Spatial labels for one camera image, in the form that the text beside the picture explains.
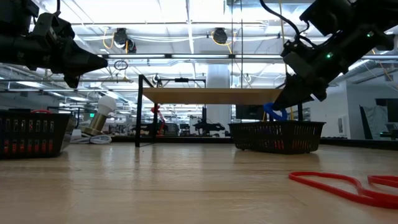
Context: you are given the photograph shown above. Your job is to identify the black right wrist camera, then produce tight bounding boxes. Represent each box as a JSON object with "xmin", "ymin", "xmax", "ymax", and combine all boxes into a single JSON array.
[{"xmin": 282, "ymin": 50, "xmax": 315, "ymax": 79}]

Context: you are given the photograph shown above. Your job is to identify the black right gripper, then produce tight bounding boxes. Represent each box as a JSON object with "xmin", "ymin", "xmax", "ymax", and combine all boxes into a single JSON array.
[{"xmin": 271, "ymin": 17, "xmax": 396, "ymax": 111}]

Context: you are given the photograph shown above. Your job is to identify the blue coil keychain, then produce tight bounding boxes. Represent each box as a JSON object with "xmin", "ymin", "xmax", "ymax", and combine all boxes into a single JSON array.
[{"xmin": 262, "ymin": 102, "xmax": 289, "ymax": 122}]

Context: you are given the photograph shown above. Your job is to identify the white cable with adapter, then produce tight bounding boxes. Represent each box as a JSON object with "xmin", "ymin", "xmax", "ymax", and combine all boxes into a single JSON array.
[{"xmin": 70, "ymin": 128, "xmax": 113, "ymax": 146}]

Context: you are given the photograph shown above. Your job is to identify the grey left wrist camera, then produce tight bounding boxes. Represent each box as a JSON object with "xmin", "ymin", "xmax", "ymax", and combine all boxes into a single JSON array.
[{"xmin": 32, "ymin": 12, "xmax": 59, "ymax": 42}]

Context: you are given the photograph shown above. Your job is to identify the black hanging cable loop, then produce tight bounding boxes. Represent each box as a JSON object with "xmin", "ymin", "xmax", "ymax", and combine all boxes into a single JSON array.
[{"xmin": 113, "ymin": 59, "xmax": 129, "ymax": 72}]

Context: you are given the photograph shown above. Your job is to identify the black plastic mesh basket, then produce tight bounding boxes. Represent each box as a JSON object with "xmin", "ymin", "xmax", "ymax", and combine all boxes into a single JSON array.
[
  {"xmin": 0, "ymin": 109, "xmax": 72, "ymax": 160},
  {"xmin": 228, "ymin": 120, "xmax": 327, "ymax": 156}
]

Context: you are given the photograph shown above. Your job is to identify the black ceiling cord reel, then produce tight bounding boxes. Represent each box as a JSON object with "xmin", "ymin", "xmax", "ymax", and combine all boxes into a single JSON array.
[
  {"xmin": 112, "ymin": 27, "xmax": 138, "ymax": 55},
  {"xmin": 211, "ymin": 27, "xmax": 229, "ymax": 45}
]

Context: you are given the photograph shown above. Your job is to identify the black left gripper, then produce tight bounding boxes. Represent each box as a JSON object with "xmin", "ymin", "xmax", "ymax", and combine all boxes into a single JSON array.
[{"xmin": 30, "ymin": 12, "xmax": 109, "ymax": 90}]

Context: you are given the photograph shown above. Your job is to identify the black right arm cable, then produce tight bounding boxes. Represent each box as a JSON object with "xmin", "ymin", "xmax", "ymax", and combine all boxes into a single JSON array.
[{"xmin": 259, "ymin": 0, "xmax": 315, "ymax": 48}]

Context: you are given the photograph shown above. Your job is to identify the silver ventilation duct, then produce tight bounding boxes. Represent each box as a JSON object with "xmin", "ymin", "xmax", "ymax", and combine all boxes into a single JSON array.
[{"xmin": 329, "ymin": 55, "xmax": 379, "ymax": 88}]

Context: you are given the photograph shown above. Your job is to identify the brass lamp with white bulb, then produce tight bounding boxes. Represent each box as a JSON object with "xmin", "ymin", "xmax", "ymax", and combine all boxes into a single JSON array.
[{"xmin": 80, "ymin": 95, "xmax": 118, "ymax": 138}]

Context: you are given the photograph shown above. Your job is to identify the wooden shelf riser black legs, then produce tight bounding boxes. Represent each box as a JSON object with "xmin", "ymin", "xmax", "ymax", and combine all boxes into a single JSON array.
[{"xmin": 134, "ymin": 73, "xmax": 304, "ymax": 147}]

